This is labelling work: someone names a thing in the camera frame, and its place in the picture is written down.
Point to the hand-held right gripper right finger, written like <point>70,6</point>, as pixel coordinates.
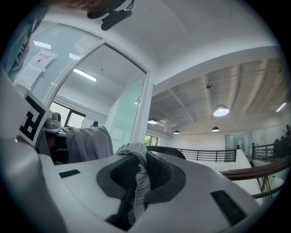
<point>193,204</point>

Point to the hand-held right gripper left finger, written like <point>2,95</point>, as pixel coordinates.
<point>79,193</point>

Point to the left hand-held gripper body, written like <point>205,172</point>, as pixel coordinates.
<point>34,118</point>

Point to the grey clothes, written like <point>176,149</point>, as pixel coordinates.
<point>91,143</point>

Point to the black chair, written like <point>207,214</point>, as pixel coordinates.
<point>168,150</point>

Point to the dark framed window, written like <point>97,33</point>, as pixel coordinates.
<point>68,116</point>

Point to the white paper sign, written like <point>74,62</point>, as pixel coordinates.
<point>44,59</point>
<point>29,76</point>

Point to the brown wooden handrail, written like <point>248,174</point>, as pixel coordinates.
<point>250,174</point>

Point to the long ceiling light panel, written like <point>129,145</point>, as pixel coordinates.
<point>84,74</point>

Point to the dome pendant lamp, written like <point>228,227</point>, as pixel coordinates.
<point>215,129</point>
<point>221,111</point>
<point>176,132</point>
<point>152,121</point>

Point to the black metal railing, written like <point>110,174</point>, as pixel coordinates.
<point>254,152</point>

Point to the teal glass panel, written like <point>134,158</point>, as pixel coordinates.
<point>127,118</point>

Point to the ceiling tube light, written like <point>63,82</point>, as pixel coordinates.
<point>281,107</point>

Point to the black head camera mount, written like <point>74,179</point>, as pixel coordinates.
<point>113,18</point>

